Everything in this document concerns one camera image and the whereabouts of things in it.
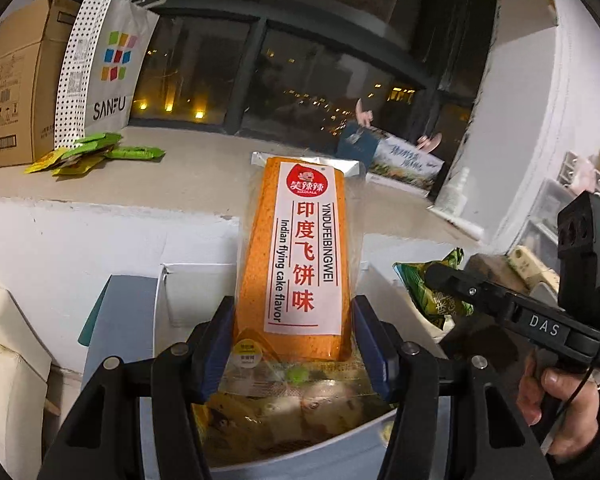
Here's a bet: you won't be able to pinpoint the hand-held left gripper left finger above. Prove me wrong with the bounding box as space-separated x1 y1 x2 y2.
37 296 237 480

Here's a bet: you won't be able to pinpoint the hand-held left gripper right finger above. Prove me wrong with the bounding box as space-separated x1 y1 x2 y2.
351 294 554 480

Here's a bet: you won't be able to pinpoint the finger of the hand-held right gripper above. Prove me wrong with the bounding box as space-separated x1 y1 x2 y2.
424 261 512 313

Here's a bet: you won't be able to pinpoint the white cardboard box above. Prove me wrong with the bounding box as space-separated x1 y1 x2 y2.
152 232 462 472

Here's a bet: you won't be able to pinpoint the orange snack packet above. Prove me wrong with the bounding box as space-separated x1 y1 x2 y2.
230 150 377 392

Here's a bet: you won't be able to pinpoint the person's right hand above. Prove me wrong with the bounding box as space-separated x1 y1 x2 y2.
517 350 600 457

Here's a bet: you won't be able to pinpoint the wooden block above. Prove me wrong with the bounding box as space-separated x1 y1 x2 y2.
464 252 525 292

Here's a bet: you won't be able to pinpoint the clear plastic drawers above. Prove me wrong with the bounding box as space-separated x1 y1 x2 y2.
521 177 582 257

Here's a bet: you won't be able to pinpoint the white pink boxes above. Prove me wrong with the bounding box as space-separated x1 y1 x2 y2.
559 152 600 196

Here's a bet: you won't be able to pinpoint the pile of assorted snack packets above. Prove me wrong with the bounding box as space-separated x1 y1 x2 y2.
195 360 397 467

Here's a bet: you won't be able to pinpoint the grey-blue panel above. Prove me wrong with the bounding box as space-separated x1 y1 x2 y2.
79 274 164 357

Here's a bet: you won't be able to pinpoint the printed carton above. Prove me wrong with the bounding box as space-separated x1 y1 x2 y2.
367 127 444 196

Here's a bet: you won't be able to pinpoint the cream cushion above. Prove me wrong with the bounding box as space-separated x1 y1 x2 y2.
0 277 54 467

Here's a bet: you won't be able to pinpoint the long green snack packet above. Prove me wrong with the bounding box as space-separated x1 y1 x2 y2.
105 145 167 162

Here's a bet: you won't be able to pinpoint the yellow-green snack packet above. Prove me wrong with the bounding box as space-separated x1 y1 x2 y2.
52 154 107 177

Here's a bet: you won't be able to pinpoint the yellow snack packet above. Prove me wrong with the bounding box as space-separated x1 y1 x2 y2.
24 147 77 175

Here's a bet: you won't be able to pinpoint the dark window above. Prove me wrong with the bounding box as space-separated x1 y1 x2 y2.
129 0 502 171

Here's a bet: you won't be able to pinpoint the white shopping bag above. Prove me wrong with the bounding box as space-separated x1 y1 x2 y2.
54 0 167 147

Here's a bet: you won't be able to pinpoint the brown cardboard box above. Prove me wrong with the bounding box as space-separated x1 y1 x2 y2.
0 0 84 171

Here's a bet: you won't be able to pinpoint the black cable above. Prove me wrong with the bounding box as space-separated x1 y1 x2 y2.
542 282 600 443

